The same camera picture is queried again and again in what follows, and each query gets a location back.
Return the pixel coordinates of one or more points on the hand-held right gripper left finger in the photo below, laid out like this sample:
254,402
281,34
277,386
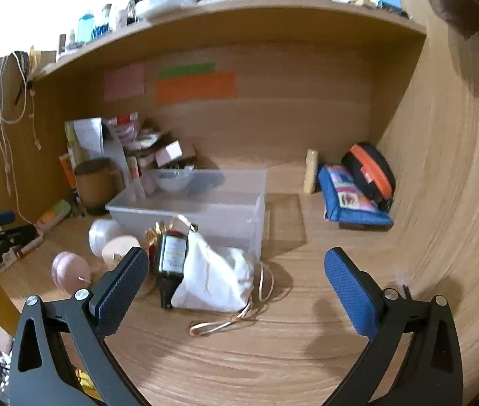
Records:
123,292

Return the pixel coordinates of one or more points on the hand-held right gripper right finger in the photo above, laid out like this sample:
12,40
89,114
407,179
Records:
349,292

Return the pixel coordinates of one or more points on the cream round jar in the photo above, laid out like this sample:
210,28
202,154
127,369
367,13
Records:
116,249

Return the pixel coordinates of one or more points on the pink round candle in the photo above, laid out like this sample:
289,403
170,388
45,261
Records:
68,268

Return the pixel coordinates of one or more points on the green pump bottle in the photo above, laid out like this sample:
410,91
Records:
171,256

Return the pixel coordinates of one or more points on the white round jar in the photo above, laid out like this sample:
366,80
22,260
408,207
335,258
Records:
102,234

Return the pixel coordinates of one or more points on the red velvet pouch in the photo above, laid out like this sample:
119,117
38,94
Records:
153,233

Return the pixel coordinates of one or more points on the clear plastic bin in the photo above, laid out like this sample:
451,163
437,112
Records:
222,215

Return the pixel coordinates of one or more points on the wooden desktop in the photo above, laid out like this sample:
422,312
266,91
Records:
243,359

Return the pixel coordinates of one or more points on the green orange tube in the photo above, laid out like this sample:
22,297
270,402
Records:
53,215

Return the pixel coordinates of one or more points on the blue zip pouch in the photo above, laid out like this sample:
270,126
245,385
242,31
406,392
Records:
340,218

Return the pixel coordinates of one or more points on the brown cardboard holder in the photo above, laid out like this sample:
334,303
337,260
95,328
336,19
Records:
95,186

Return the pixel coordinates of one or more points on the pale green bottle pack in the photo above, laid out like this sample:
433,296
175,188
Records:
71,143

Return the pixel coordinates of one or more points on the black orange zip pouch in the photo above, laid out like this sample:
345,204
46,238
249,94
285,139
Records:
362,177

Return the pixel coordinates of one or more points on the white paper sheet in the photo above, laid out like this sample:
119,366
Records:
89,135

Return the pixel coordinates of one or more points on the glass bowl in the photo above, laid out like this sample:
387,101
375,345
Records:
174,181

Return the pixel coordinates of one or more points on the beige bar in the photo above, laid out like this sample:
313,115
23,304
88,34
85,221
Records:
311,171

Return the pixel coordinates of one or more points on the small pink white box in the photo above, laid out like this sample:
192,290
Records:
171,152

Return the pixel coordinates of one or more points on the pile of printed packets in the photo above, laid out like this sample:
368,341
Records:
127,129

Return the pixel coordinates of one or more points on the pink sticky note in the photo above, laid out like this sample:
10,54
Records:
124,81

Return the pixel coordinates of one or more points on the blue liquid bottle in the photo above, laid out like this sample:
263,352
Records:
86,27

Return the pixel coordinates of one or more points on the orange sticky note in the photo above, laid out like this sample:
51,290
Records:
197,89

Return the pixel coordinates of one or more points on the green sticky note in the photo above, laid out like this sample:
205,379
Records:
186,70

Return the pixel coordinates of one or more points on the wooden shelf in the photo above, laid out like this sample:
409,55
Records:
222,21

